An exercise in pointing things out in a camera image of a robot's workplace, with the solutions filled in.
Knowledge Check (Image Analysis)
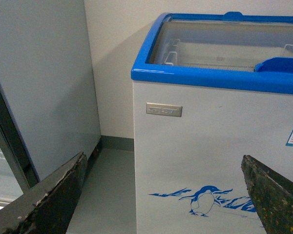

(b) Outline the worn left gripper left finger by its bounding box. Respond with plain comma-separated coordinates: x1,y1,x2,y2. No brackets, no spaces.
0,152,87,234

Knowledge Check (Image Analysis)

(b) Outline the worn left gripper right finger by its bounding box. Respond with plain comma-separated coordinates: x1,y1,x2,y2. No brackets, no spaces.
241,155,293,234

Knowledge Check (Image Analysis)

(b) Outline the glass freezer sliding lid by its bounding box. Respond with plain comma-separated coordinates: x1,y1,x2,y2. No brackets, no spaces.
149,12,293,74

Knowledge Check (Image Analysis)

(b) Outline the tall white display fridge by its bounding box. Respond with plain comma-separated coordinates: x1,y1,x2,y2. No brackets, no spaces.
0,0,101,210

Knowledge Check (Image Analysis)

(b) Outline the white blue chest freezer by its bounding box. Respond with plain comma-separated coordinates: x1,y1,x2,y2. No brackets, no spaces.
131,13,293,234

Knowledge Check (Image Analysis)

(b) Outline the silver brand badge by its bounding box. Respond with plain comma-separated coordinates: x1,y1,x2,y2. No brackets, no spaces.
146,102,183,117

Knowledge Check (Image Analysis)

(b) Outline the white wire freezer basket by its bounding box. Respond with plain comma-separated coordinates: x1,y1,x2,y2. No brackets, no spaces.
156,39,293,71

